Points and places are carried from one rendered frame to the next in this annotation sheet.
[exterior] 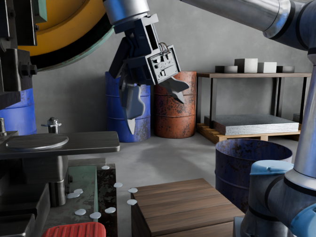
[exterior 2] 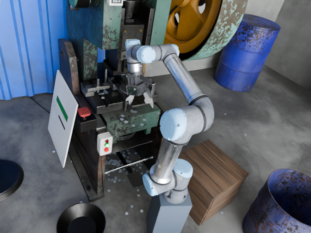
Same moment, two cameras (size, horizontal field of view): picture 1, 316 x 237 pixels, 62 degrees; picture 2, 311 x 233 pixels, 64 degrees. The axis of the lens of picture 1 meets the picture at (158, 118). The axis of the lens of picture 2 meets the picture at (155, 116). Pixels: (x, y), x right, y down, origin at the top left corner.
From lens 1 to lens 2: 1.25 m
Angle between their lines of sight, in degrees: 62
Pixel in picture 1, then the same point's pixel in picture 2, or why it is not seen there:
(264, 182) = not seen: hidden behind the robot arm
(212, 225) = (196, 182)
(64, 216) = (119, 113)
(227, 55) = not seen: outside the picture
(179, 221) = not seen: hidden behind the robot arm
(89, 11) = (193, 41)
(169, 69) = (133, 93)
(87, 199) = (131, 114)
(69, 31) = (184, 47)
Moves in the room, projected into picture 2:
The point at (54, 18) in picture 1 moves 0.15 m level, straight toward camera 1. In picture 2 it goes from (185, 37) to (168, 39)
